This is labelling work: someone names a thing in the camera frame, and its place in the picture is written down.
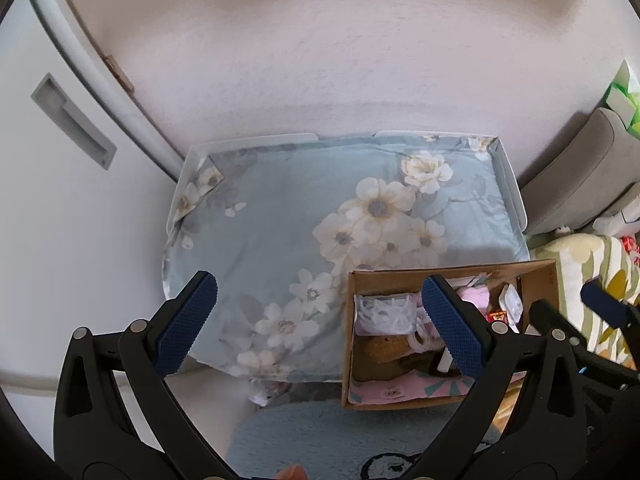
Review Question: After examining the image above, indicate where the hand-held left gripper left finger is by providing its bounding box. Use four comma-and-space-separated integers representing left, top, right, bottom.
52, 271, 236, 480

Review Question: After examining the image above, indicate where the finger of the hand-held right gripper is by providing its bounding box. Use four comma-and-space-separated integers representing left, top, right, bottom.
529, 299, 640, 386
580, 276, 640, 331

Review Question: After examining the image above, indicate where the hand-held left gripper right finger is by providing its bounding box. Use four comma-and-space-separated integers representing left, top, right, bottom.
400, 275, 587, 480

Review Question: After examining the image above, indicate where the pink round container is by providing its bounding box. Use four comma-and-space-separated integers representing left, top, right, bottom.
457, 285, 493, 312

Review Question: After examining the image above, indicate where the white lens case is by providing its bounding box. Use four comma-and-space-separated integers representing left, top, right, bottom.
500, 284, 525, 323

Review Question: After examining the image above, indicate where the clear plastic packet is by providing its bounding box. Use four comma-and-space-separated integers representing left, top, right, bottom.
356, 294, 417, 337

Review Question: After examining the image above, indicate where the green floral blanket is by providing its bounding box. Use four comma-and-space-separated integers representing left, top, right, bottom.
527, 232, 640, 361

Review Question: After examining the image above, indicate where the red patterned cloth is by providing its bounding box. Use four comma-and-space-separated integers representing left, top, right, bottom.
619, 236, 640, 266

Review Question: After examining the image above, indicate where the grey cushion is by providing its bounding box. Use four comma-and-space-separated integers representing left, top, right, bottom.
520, 107, 640, 233

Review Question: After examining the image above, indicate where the blue floral cloth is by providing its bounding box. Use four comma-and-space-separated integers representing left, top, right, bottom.
161, 132, 531, 385

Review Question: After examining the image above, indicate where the white door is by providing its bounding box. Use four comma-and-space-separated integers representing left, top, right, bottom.
0, 0, 186, 396

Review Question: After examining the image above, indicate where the grey-blue fluffy rug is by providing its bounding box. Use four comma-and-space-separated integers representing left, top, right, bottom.
225, 400, 506, 480

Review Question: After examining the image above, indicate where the green tissue pack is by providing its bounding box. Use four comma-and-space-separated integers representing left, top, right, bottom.
602, 60, 640, 138

